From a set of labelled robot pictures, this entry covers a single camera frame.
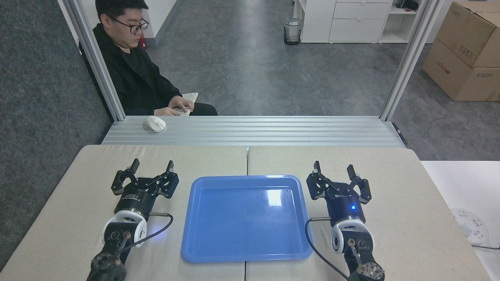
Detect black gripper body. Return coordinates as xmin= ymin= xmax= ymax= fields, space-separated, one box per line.
xmin=326 ymin=181 xmax=366 ymax=227
xmin=116 ymin=178 xmax=157 ymax=220

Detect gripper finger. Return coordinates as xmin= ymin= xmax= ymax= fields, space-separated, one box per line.
xmin=306 ymin=160 xmax=333 ymax=201
xmin=148 ymin=160 xmax=179 ymax=199
xmin=346 ymin=164 xmax=372 ymax=205
xmin=111 ymin=158 xmax=140 ymax=196

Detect blue plastic tray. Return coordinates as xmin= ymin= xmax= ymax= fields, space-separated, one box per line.
xmin=180 ymin=174 xmax=314 ymax=263

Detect person's right hand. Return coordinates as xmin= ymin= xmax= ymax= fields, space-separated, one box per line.
xmin=154 ymin=106 xmax=181 ymax=117

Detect person's left hand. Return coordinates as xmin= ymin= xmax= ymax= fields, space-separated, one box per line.
xmin=170 ymin=96 xmax=195 ymax=114

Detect white computer mouse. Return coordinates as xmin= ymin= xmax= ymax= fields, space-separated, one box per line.
xmin=142 ymin=116 xmax=167 ymax=133

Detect white keyboard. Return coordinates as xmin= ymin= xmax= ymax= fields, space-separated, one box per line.
xmin=172 ymin=92 xmax=199 ymax=116

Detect person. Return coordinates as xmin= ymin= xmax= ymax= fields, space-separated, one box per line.
xmin=79 ymin=0 xmax=218 ymax=117

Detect white round power strip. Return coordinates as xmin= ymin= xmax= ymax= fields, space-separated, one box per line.
xmin=450 ymin=208 xmax=489 ymax=245

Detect large cardboard box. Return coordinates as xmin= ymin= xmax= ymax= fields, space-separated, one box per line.
xmin=422 ymin=38 xmax=500 ymax=102

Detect grey mesh waste bin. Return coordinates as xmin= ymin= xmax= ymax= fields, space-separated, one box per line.
xmin=283 ymin=18 xmax=304 ymax=46

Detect white drawer cabinet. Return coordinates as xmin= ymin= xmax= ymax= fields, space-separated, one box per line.
xmin=293 ymin=0 xmax=431 ymax=44

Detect small cardboard box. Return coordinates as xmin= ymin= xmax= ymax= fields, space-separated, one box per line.
xmin=436 ymin=1 xmax=500 ymax=68

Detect black corner bracket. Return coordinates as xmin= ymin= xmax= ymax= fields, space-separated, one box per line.
xmin=391 ymin=122 xmax=409 ymax=146

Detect silver aluminium rail platform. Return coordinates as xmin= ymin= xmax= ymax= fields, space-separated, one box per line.
xmin=101 ymin=115 xmax=406 ymax=148

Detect silver aluminium post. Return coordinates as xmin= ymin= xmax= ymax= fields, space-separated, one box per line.
xmin=379 ymin=0 xmax=445 ymax=122
xmin=62 ymin=0 xmax=126 ymax=122

